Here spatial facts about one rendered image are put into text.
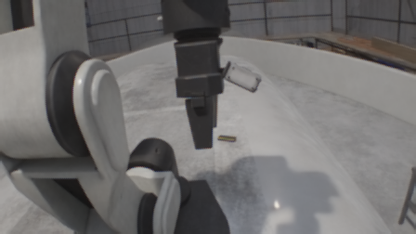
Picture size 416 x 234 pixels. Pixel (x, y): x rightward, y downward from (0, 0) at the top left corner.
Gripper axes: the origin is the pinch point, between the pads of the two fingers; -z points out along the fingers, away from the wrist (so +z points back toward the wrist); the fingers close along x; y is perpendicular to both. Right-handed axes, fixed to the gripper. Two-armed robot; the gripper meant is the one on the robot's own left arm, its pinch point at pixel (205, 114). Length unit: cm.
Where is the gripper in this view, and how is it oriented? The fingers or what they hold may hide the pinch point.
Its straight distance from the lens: 37.5
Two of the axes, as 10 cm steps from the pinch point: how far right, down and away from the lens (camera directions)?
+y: 9.9, -0.8, -1.0
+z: -1.0, -9.8, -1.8
